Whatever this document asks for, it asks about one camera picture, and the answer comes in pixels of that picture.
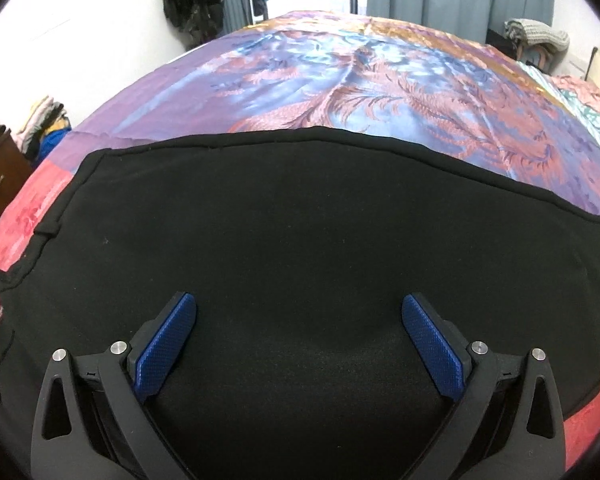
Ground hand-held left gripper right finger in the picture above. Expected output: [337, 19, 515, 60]
[401, 292, 567, 480]

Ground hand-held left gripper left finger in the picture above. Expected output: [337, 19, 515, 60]
[30, 291, 199, 480]

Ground black pants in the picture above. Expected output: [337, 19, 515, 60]
[0, 127, 600, 480]

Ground pile of colourful clothes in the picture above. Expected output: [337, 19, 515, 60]
[14, 95, 74, 169]

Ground teal floral quilt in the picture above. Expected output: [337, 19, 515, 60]
[517, 60, 600, 163]

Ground printed satin blanket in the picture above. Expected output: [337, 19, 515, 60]
[0, 10, 600, 477]

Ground pink floral cloth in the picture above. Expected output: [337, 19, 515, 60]
[549, 74, 600, 123]

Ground folded grey knit blanket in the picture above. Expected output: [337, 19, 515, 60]
[504, 18, 571, 54]

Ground dark hanging clothes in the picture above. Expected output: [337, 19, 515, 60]
[161, 0, 225, 52]

